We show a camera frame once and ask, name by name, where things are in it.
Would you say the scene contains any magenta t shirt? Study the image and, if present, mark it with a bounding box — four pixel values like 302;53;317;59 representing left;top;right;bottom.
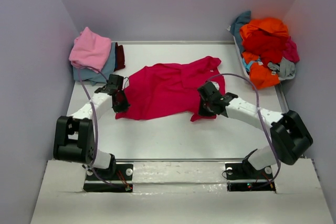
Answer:
282;37;300;63
115;56;225;122

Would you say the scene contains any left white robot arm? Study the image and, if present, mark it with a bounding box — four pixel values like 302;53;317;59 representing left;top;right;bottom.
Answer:
53;74;130;180

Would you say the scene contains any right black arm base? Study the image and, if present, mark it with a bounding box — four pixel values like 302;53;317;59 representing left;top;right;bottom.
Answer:
222;163;276;192

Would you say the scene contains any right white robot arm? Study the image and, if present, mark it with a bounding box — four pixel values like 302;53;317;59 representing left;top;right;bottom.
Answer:
197;81;313;178

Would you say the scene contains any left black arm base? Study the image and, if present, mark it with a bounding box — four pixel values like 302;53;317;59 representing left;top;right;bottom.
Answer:
83;162;133;193

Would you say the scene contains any dark red folded t shirt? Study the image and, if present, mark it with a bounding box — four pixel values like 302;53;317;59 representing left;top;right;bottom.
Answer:
114;42;125;71

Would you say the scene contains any light blue folded t shirt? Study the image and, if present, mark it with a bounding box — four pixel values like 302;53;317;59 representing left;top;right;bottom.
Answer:
73;43;116;86

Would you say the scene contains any pink folded t shirt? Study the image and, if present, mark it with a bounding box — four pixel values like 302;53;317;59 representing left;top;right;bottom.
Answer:
69;27;112;73

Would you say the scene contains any orange t shirt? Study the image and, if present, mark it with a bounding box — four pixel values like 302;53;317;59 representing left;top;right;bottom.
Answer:
240;17;289;89

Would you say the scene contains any grey t shirt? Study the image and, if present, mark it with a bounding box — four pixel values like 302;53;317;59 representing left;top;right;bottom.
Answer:
267;57;296;81

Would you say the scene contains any teal blue t shirt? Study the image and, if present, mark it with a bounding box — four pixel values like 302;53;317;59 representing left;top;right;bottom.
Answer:
229;10;251;46

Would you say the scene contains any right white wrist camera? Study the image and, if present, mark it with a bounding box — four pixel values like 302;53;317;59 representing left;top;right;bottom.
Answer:
212;82;220;90

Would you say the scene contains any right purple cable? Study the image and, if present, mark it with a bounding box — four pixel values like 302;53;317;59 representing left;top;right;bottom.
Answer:
206;73;281;190

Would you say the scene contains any purple cable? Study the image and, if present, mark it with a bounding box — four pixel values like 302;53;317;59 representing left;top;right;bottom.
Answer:
77;66;132;188
206;73;281;190

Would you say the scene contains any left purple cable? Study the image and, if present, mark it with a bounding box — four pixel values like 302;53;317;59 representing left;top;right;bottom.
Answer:
77;66;132;188

